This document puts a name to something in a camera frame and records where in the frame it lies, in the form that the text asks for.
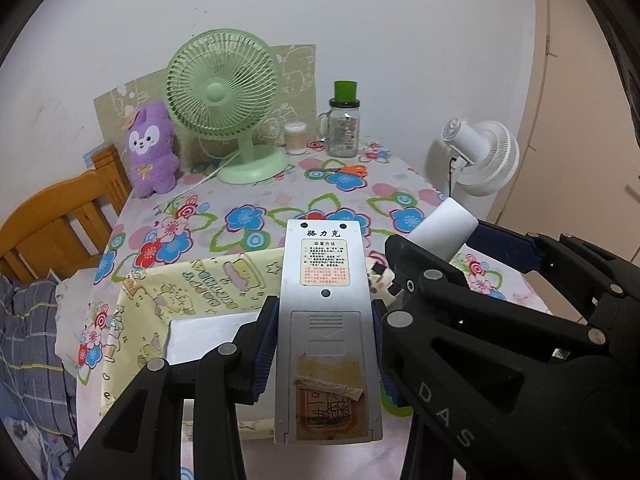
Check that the plaid grey bedding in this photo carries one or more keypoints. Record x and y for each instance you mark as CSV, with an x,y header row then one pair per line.
x,y
30,350

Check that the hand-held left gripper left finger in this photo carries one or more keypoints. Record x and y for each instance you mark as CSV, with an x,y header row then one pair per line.
x,y
260,355

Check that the beige patterned board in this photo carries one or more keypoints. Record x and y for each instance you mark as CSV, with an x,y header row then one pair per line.
x,y
300,75

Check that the purple plush toy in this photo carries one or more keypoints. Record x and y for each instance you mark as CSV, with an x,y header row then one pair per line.
x,y
150,155

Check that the orange scissors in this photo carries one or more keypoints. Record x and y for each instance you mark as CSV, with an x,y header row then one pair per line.
x,y
350,170

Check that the light blue cloth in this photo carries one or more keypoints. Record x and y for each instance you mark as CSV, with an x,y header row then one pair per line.
x,y
94,154

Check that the beige wooden door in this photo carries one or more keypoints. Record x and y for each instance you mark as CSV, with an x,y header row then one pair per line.
x,y
575,110

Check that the yellow cartoon fabric storage box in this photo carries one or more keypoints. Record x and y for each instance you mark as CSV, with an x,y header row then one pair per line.
x,y
200,280

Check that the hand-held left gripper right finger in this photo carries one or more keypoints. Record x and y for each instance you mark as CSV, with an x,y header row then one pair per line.
x,y
381,365

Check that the white cylinder roll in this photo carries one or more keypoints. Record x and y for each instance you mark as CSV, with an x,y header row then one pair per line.
x,y
442,227

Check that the white standing fan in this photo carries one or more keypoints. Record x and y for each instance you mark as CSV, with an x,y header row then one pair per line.
x,y
487,155

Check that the glass jar mug green cap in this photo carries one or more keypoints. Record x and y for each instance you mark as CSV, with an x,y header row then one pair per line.
x,y
342,127

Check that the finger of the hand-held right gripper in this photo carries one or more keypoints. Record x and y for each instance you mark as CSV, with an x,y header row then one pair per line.
x,y
505,250
475,360

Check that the cotton swab container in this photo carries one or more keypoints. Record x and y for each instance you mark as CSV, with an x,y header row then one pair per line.
x,y
295,140

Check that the green desk fan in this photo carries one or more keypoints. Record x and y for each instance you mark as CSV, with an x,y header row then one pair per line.
x,y
220,92

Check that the white cloth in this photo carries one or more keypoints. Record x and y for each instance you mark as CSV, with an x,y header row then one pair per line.
x,y
72,310

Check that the wooden bed headboard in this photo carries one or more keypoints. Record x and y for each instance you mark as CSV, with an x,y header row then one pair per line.
x,y
60,210

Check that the silver remote control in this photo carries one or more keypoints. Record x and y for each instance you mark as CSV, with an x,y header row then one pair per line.
x,y
325,310

